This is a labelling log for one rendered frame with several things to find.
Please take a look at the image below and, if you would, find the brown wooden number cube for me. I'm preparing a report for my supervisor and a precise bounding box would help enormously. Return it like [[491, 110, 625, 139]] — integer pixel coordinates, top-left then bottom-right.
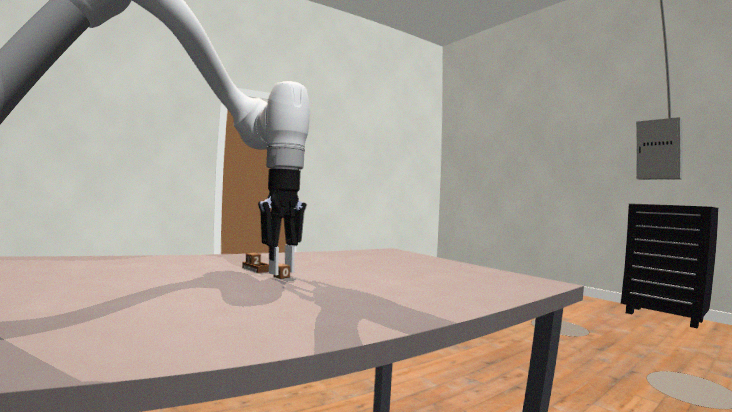
[[246, 253, 261, 266], [273, 264, 290, 279]]

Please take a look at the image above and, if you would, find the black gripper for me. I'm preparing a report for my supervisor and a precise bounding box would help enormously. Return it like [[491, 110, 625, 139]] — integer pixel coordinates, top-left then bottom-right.
[[258, 168, 307, 275]]

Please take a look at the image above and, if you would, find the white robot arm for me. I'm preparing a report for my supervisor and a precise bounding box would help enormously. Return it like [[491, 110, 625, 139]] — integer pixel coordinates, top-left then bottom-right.
[[0, 0, 310, 170]]

